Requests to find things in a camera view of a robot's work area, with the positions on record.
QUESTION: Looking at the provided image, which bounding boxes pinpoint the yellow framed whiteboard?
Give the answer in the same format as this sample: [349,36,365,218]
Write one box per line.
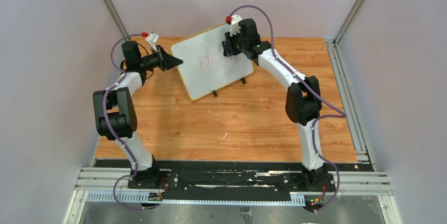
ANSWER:
[171,24,254,101]

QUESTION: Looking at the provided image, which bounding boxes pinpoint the blue black eraser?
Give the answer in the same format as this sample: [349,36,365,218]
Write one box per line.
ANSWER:
[221,41,231,57]

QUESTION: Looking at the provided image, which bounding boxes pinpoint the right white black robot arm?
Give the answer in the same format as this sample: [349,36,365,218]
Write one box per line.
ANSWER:
[222,15,336,192]

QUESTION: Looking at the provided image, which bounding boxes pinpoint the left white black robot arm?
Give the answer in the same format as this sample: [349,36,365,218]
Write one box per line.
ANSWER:
[92,41,183,189]

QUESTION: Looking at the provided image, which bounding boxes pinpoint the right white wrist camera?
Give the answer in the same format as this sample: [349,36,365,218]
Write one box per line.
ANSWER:
[225,15,242,36]

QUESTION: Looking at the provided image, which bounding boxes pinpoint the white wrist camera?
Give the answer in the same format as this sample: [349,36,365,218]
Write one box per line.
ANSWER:
[225,15,242,36]
[141,32,160,53]

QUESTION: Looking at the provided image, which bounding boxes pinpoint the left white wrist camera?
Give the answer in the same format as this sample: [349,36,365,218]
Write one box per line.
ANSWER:
[141,32,160,53]

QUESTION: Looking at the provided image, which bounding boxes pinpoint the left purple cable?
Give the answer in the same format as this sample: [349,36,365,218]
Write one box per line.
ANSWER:
[102,33,161,211]

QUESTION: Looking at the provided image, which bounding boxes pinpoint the purple cable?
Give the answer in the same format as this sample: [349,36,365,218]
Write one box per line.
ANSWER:
[230,5,348,213]
[102,33,161,211]

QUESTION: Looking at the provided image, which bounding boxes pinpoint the left aluminium corner post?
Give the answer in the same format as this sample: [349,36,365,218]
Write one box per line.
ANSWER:
[102,0,129,37]

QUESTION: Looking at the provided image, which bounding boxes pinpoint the aluminium corner post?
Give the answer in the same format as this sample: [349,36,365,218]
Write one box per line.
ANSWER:
[102,0,129,37]
[333,0,365,46]

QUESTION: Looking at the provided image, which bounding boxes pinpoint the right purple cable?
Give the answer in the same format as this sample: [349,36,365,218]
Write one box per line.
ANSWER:
[230,5,348,213]

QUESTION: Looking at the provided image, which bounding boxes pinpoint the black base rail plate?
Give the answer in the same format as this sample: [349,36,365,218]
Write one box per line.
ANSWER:
[127,160,374,203]

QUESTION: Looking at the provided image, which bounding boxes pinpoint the right aluminium corner post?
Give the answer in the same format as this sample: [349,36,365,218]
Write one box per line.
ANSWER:
[333,0,365,46]

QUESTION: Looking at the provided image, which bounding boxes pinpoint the aluminium frame rails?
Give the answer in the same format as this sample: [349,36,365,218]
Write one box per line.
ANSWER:
[64,41,402,223]

